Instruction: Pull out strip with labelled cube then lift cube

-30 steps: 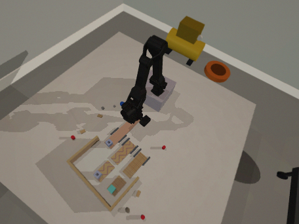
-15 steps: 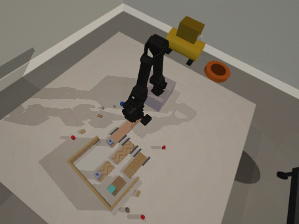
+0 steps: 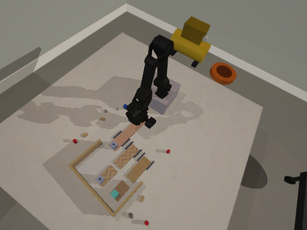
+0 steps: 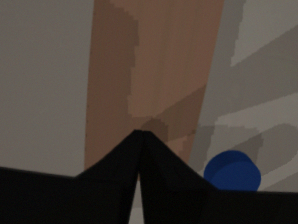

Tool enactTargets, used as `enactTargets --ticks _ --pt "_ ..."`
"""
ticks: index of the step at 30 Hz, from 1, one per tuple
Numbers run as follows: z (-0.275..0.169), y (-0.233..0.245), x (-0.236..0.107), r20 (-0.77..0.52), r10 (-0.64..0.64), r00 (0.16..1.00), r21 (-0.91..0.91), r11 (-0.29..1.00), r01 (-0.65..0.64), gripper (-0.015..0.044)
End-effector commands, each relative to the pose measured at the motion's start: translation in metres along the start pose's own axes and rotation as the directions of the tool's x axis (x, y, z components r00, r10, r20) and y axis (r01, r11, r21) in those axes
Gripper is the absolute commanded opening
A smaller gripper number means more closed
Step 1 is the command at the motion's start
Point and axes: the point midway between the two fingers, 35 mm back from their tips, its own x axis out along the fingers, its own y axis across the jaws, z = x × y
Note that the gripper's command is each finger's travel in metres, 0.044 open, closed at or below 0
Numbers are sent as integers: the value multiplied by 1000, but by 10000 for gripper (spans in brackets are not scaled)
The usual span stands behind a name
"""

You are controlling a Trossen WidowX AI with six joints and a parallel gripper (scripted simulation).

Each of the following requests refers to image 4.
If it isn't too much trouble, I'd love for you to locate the dark blue short cylinder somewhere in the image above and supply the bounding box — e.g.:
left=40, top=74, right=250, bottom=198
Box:
left=204, top=150, right=261, bottom=191

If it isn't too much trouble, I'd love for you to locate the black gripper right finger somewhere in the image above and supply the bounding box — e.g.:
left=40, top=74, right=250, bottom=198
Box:
left=139, top=130, right=298, bottom=224

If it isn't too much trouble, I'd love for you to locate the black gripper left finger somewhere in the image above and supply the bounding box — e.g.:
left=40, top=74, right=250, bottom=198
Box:
left=0, top=130, right=144, bottom=224

